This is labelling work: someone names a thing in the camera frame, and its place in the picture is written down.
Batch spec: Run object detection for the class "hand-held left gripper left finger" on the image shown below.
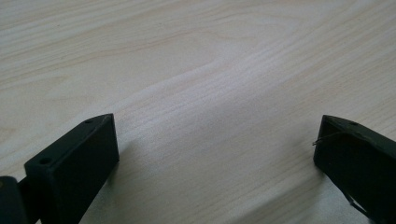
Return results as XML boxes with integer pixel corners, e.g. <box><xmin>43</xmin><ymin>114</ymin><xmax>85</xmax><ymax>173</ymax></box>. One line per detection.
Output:
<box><xmin>23</xmin><ymin>113</ymin><xmax>120</xmax><ymax>224</ymax></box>

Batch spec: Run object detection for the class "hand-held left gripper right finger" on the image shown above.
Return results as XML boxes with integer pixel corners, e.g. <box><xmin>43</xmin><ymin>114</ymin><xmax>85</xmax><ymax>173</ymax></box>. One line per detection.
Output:
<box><xmin>312</xmin><ymin>114</ymin><xmax>396</xmax><ymax>224</ymax></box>

